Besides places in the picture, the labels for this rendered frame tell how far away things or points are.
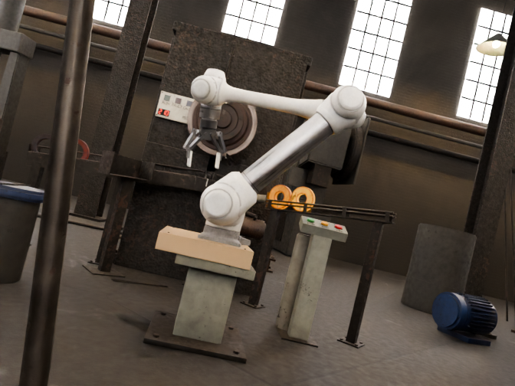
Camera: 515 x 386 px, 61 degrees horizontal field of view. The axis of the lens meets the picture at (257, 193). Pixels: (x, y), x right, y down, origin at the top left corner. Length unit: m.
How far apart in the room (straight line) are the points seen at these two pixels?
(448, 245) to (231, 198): 3.49
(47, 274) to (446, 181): 9.83
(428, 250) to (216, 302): 3.31
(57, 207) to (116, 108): 5.26
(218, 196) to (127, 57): 4.46
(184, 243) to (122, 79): 4.29
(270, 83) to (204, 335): 1.94
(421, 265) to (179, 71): 3.09
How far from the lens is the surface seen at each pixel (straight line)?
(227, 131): 2.91
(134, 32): 6.00
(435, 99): 10.30
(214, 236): 1.82
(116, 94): 5.81
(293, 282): 2.41
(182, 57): 3.28
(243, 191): 1.62
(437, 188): 10.07
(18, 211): 2.21
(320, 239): 2.26
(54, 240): 0.53
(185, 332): 1.87
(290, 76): 3.26
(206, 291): 1.83
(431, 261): 4.82
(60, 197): 0.53
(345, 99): 1.65
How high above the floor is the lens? 0.58
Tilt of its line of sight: 2 degrees up
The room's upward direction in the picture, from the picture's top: 14 degrees clockwise
